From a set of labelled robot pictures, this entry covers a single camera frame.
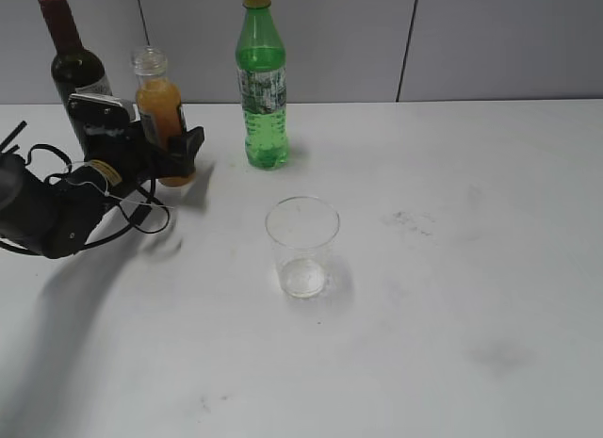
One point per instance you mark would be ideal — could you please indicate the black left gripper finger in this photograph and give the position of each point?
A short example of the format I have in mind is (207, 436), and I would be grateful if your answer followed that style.
(178, 159)

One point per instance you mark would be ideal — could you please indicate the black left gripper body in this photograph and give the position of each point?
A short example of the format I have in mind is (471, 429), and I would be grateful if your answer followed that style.
(118, 161)

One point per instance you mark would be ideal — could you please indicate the NFC orange juice bottle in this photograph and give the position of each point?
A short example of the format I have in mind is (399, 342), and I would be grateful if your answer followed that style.
(157, 98)

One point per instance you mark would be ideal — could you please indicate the transparent plastic cup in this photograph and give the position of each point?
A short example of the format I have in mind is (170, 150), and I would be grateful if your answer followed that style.
(302, 231)

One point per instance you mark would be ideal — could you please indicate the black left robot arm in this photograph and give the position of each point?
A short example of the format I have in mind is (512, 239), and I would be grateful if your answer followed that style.
(55, 216)

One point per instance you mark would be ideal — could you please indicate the dark red wine bottle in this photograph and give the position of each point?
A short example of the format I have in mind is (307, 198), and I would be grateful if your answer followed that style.
(74, 68)

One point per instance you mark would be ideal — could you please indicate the green plastic soda bottle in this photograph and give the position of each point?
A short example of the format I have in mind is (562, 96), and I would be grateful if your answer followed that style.
(260, 60)

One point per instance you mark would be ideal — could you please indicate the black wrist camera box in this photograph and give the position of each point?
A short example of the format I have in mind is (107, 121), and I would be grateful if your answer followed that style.
(95, 115)

